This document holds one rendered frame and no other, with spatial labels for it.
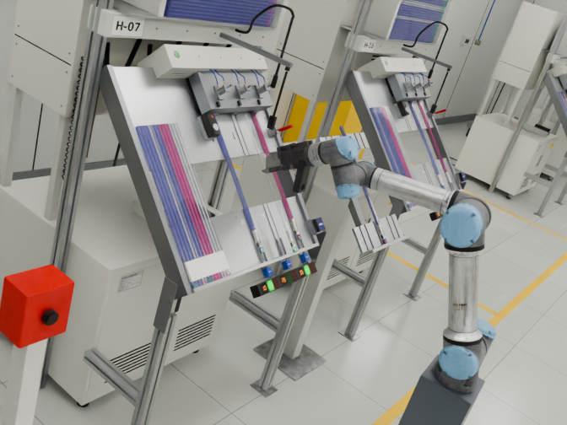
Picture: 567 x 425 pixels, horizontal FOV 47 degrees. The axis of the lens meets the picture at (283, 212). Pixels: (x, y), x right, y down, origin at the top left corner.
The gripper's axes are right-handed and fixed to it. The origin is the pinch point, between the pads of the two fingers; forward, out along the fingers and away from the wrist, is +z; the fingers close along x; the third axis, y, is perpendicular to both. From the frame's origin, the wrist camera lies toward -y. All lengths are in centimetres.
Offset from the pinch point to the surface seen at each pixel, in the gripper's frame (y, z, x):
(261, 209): -12.3, 3.6, 2.5
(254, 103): 24.7, 4.3, -6.4
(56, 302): -22, 9, 84
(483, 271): -95, 32, -258
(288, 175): -2.8, 5.1, -19.0
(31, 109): 60, 175, -34
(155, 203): -2.8, 4.2, 48.9
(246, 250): -23.7, 1.6, 17.0
